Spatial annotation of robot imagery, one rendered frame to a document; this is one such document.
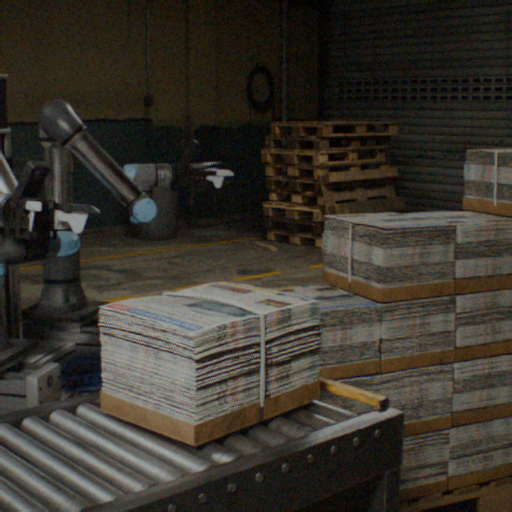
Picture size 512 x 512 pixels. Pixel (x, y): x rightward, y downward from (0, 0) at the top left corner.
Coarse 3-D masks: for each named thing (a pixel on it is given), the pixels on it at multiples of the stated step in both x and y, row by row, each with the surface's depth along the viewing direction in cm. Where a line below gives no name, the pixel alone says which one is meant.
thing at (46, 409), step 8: (96, 392) 195; (64, 400) 189; (72, 400) 190; (80, 400) 190; (88, 400) 190; (96, 400) 190; (24, 408) 184; (32, 408) 184; (40, 408) 184; (48, 408) 184; (56, 408) 184; (64, 408) 185; (72, 408) 186; (0, 416) 179; (8, 416) 179; (16, 416) 179; (24, 416) 179; (40, 416) 181; (48, 416) 183; (16, 424) 178
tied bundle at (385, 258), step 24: (336, 240) 293; (360, 240) 279; (384, 240) 268; (408, 240) 271; (432, 240) 276; (336, 264) 294; (360, 264) 281; (384, 264) 269; (408, 264) 273; (432, 264) 277
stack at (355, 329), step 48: (288, 288) 295; (336, 288) 295; (336, 336) 267; (384, 336) 274; (432, 336) 281; (480, 336) 289; (384, 384) 276; (432, 384) 283; (480, 384) 293; (432, 432) 288; (480, 432) 296; (432, 480) 291
